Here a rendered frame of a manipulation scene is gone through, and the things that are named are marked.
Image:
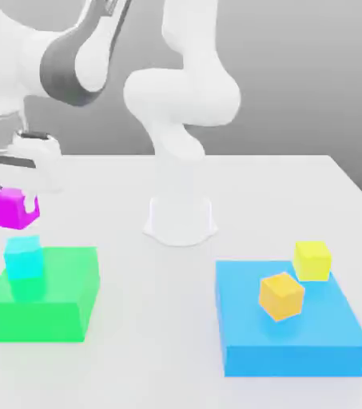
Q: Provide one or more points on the large green box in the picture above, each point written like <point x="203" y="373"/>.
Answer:
<point x="40" y="313"/>

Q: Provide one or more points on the small yellow cube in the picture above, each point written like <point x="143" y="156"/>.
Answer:
<point x="313" y="260"/>

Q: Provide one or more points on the small cyan cube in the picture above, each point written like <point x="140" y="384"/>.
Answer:
<point x="24" y="258"/>

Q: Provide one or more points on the small magenta cube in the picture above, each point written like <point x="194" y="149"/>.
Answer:
<point x="9" y="209"/>

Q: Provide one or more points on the large blue box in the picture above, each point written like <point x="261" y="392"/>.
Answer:
<point x="295" y="345"/>

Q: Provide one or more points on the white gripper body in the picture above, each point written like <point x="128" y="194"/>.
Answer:
<point x="44" y="174"/>

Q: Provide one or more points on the small orange cube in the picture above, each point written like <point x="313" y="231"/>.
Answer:
<point x="281" y="297"/>

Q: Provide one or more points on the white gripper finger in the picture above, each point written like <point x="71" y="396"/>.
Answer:
<point x="31" y="201"/>

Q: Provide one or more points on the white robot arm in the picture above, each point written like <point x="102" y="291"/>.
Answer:
<point x="180" y="96"/>

